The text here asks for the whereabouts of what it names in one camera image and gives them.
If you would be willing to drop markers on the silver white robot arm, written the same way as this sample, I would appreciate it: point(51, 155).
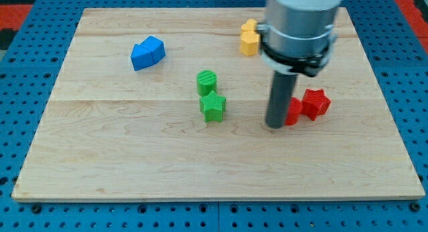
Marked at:
point(297, 35)

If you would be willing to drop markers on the green star block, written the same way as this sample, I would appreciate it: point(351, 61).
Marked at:
point(212, 106)

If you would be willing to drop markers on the green circle block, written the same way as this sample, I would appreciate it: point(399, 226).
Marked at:
point(206, 82)

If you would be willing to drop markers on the red circle block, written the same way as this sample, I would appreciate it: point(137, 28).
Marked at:
point(294, 111)

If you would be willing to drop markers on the red star block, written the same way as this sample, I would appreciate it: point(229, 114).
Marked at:
point(315, 103)

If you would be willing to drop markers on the wooden board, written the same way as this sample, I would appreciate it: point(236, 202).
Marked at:
point(112, 134)

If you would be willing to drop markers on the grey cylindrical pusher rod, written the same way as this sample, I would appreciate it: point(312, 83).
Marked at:
point(281, 93)

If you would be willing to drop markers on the yellow hexagon block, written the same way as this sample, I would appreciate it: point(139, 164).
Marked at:
point(249, 43)

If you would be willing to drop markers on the blue cube block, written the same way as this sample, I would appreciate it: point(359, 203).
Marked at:
point(156, 47)

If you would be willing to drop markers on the yellow heart block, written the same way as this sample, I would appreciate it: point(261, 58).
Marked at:
point(249, 25)

